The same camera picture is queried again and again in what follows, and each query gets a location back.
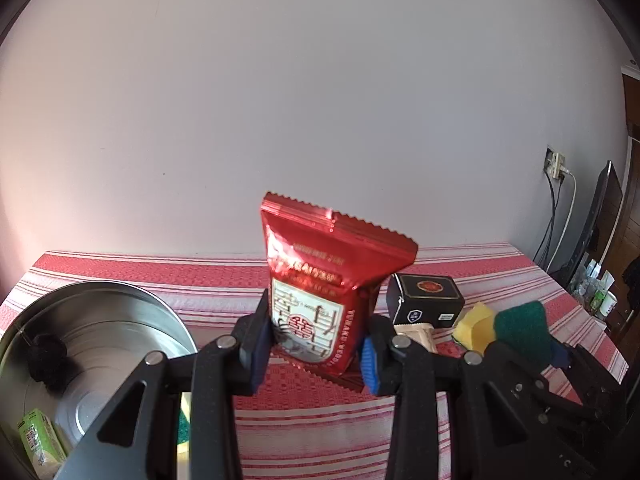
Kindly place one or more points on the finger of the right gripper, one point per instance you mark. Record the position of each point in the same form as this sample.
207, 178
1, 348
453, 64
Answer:
560, 356

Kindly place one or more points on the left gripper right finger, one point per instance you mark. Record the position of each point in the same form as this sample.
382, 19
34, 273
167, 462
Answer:
395, 365

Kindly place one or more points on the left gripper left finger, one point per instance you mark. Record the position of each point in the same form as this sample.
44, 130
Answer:
135, 436

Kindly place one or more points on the green scouring sponge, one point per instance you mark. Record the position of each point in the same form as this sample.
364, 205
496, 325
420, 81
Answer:
525, 329

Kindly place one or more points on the black knotted cloth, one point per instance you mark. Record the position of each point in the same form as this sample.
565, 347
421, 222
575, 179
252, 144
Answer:
47, 362

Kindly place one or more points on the beige snack packet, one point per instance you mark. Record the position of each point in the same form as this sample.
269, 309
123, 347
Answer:
422, 333

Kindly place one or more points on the black gift box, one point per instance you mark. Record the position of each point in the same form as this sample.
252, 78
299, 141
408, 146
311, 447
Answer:
417, 298

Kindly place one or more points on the red snack packet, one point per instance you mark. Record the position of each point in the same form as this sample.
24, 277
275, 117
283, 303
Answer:
326, 270

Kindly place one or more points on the green yellow sponge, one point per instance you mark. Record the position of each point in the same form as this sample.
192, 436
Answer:
184, 426

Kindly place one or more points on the bottles on shelf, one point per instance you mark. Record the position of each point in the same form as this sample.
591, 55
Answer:
593, 290

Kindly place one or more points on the round metal tin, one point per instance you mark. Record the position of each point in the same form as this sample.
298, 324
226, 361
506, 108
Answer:
107, 329

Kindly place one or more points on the black monitor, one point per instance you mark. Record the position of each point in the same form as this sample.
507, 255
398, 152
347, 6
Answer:
599, 226

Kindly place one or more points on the wall power socket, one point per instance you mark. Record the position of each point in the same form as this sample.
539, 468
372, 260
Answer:
554, 164

